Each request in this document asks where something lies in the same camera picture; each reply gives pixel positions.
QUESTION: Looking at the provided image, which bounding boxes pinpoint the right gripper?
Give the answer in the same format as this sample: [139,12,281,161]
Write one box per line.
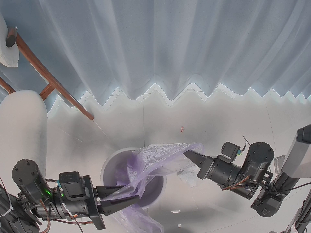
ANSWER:
[184,150,241,187]

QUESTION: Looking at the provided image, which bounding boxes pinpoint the purple plastic bag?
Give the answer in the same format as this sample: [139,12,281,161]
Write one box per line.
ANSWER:
[114,142,204,233]

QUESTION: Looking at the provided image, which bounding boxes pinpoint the pale blue curtain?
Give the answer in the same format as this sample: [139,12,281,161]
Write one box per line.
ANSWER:
[0,0,311,113]

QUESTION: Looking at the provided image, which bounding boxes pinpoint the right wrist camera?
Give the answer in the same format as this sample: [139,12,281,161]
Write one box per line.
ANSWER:
[222,142,240,163]

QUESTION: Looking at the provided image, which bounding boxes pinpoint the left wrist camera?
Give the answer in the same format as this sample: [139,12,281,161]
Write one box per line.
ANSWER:
[58,171,86,201]

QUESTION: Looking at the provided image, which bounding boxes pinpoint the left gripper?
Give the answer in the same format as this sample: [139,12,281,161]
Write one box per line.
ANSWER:
[52,175,141,230]

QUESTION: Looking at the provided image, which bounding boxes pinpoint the wooden chair white cushions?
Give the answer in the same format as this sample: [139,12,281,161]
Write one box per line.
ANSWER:
[0,12,95,179]

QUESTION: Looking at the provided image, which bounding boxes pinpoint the clear plastic wrapper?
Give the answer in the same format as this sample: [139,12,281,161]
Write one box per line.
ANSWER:
[177,168,200,188]

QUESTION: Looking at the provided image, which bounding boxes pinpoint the white trash bin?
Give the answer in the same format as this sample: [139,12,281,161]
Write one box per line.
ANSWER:
[101,147,167,210]

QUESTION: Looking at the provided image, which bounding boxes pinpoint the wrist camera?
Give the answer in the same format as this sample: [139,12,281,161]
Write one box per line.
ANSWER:
[222,142,240,163]
[58,171,86,201]

